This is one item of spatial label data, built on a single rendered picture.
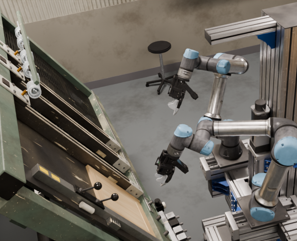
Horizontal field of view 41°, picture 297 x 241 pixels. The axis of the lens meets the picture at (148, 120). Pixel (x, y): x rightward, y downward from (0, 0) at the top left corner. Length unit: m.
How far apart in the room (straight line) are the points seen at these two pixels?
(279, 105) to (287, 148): 0.37
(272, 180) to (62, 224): 0.97
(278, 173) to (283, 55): 0.54
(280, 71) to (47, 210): 1.23
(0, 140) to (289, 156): 1.18
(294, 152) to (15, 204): 1.14
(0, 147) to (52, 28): 3.84
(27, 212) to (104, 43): 4.03
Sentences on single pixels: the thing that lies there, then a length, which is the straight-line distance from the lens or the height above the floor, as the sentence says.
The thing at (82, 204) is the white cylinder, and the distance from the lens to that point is 1.92.
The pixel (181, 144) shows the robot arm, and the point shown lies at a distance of 1.88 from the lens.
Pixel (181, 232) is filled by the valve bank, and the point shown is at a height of 0.75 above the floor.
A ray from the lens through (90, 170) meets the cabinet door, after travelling 2.32.
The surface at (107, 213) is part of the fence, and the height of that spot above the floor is 1.32.
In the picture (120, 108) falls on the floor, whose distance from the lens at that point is 5.14.
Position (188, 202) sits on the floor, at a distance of 3.79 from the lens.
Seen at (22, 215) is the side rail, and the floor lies 1.74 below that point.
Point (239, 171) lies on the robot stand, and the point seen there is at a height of 0.95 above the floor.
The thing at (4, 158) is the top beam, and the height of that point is 1.96.
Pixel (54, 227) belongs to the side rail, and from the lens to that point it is 1.66.
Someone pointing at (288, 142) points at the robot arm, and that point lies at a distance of 1.80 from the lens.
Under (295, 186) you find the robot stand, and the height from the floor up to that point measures 0.99.
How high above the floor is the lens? 2.82
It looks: 36 degrees down
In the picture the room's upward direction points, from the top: 10 degrees counter-clockwise
